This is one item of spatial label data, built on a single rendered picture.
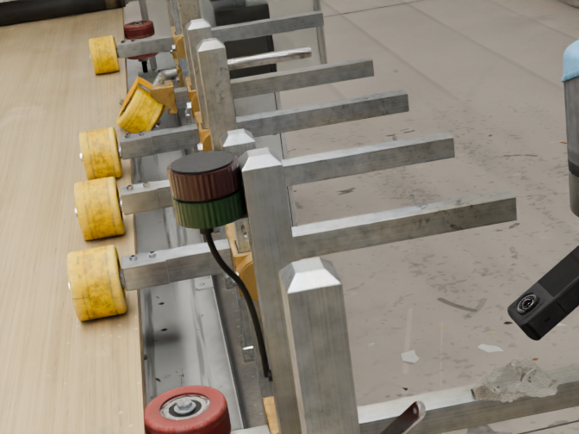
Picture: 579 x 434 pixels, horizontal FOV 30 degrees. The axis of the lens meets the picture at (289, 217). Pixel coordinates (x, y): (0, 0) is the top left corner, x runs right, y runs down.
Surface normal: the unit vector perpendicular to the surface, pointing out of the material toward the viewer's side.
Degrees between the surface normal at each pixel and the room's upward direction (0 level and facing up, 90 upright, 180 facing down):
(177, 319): 0
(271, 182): 90
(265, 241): 90
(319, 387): 90
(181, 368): 0
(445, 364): 0
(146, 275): 90
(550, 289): 34
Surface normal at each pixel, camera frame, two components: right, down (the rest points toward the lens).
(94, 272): 0.03, -0.37
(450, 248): -0.13, -0.92
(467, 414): 0.15, 0.35
